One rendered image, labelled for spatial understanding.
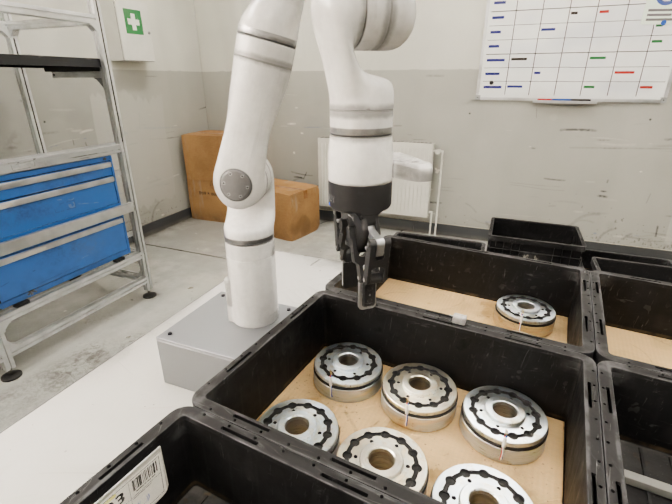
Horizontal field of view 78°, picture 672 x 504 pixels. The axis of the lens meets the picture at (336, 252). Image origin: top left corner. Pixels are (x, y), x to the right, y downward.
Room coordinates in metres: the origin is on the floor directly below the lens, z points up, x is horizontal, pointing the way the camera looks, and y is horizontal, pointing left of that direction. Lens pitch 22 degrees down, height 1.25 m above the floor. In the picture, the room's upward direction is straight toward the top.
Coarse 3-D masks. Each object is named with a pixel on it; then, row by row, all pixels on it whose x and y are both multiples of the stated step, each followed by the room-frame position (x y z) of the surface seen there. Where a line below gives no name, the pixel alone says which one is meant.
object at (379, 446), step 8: (368, 448) 0.35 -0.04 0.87; (376, 448) 0.35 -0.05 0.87; (384, 448) 0.35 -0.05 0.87; (392, 448) 0.35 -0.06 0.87; (360, 456) 0.34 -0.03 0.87; (368, 456) 0.34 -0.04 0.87; (392, 456) 0.34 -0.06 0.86; (400, 456) 0.34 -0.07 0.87; (360, 464) 0.33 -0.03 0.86; (368, 464) 0.33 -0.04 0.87; (400, 464) 0.33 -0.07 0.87; (376, 472) 0.32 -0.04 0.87; (384, 472) 0.32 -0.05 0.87; (392, 472) 0.32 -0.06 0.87; (400, 472) 0.32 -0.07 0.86
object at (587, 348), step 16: (400, 240) 0.86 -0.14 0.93; (416, 240) 0.85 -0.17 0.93; (496, 256) 0.76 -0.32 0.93; (512, 256) 0.76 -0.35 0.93; (336, 288) 0.62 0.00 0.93; (400, 304) 0.57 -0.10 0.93; (592, 320) 0.52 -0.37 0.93; (528, 336) 0.48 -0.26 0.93; (592, 336) 0.48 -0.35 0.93; (592, 352) 0.45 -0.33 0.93
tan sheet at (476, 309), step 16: (384, 288) 0.81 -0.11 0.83; (400, 288) 0.81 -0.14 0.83; (416, 288) 0.81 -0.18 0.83; (432, 288) 0.81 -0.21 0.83; (416, 304) 0.74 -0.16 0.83; (432, 304) 0.74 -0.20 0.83; (448, 304) 0.74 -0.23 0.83; (464, 304) 0.74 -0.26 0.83; (480, 304) 0.74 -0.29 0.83; (480, 320) 0.68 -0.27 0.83; (560, 320) 0.68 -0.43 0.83; (560, 336) 0.63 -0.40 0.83
